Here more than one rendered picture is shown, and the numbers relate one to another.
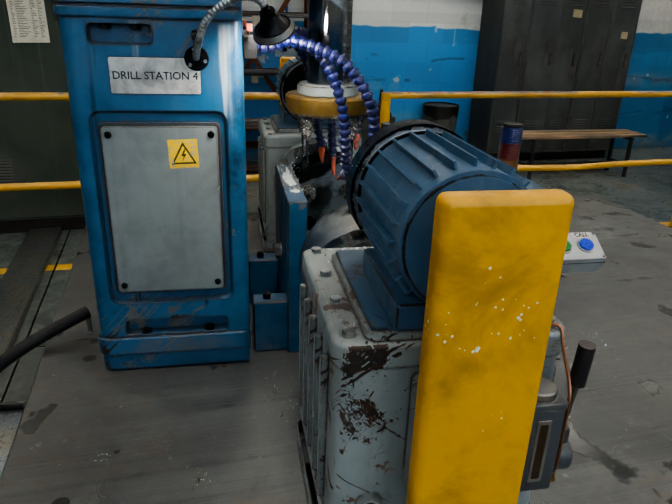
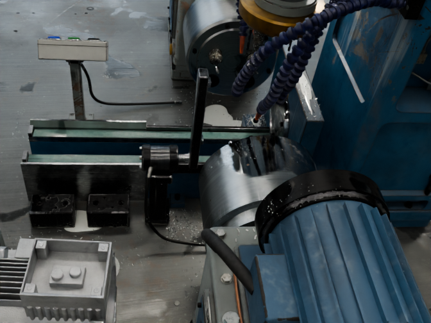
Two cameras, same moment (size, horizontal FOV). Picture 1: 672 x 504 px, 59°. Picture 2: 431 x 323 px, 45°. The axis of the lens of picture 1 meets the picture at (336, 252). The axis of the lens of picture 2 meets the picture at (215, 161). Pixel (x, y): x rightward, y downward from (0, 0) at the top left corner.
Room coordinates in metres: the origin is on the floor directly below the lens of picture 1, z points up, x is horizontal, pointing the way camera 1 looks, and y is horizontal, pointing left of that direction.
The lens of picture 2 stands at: (2.27, -0.08, 1.84)
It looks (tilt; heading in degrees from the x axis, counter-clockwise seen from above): 45 degrees down; 179
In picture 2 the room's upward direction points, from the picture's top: 9 degrees clockwise
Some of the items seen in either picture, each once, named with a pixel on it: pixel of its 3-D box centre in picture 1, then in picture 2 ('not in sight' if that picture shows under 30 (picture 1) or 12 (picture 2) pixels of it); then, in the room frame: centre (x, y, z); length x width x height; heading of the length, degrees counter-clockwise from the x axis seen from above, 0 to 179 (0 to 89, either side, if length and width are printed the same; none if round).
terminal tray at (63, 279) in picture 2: not in sight; (70, 279); (1.85, -0.27, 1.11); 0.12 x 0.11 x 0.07; 96
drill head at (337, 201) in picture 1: (319, 185); (265, 220); (1.63, 0.05, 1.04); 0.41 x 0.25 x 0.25; 11
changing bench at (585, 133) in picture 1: (572, 153); not in sight; (6.03, -2.37, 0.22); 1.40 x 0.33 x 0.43; 104
